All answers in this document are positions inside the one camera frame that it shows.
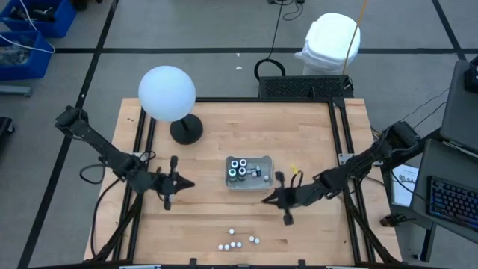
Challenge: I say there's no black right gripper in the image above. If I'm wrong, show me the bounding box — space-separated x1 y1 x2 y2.
261 171 319 226

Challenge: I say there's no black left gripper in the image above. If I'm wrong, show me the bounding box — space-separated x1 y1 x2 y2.
152 155 196 211

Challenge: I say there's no grey plastic bin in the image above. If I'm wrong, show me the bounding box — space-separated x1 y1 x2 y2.
225 155 275 192

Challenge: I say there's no white globe lamp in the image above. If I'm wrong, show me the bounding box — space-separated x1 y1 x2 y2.
137 65 204 146

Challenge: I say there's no black perforated computer case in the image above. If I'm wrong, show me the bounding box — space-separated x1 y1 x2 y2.
258 74 354 99

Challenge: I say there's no white printed paper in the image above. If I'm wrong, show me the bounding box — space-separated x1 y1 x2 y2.
391 164 420 208

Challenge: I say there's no white bagged bucket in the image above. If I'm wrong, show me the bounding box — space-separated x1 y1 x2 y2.
294 12 361 75

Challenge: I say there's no black backlit keyboard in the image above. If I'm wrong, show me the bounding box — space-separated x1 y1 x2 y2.
426 175 478 229

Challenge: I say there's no black floor object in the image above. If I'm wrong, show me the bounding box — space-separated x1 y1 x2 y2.
0 117 16 145

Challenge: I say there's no blue storage bin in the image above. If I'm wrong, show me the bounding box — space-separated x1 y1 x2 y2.
0 30 54 81
0 0 78 39

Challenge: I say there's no grey metal bar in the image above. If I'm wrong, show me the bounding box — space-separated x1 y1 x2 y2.
0 85 33 97

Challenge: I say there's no office desk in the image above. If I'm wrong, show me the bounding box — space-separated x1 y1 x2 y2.
439 59 478 150

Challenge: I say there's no black desktop device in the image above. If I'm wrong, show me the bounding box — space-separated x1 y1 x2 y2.
464 55 478 94

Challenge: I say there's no black aluminium frame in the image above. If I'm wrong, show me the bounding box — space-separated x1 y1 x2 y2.
84 96 403 269

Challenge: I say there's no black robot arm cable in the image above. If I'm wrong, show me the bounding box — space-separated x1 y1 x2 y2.
79 163 127 259

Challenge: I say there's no black looped floor cable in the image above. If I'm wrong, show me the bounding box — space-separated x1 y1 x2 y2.
253 0 287 81

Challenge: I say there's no thin black cable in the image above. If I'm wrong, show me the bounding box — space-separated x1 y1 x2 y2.
394 87 451 128
407 101 448 132

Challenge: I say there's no yellow hanging rope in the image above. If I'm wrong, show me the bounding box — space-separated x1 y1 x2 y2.
342 0 370 75

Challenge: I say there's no black coiled floor cable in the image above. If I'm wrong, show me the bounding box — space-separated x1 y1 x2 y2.
267 0 306 22

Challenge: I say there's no white cable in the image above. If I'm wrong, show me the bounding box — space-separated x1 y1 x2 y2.
0 0 56 55

